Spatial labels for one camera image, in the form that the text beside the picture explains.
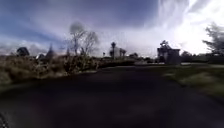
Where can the low dark hedge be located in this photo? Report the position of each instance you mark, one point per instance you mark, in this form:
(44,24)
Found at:
(115,62)

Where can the tall palm tree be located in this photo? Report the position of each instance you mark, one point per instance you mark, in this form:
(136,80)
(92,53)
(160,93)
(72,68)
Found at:
(113,50)

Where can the dark asphalt road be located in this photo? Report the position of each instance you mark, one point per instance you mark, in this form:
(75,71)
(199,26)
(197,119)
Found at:
(113,100)

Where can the bare leafless tree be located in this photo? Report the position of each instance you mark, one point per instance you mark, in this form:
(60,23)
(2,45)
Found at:
(80,40)

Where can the dark building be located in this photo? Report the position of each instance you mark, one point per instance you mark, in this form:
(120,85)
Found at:
(169,55)

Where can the dry scrub vegetation strip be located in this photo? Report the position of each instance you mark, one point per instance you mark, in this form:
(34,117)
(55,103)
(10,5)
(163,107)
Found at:
(30,68)

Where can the green grass verge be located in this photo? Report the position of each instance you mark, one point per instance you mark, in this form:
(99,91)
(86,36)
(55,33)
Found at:
(196,78)

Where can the dark rounded tree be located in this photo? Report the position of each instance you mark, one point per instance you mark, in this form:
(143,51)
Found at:
(22,51)

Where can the dark evergreen tree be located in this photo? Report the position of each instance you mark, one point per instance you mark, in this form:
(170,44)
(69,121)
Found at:
(215,41)

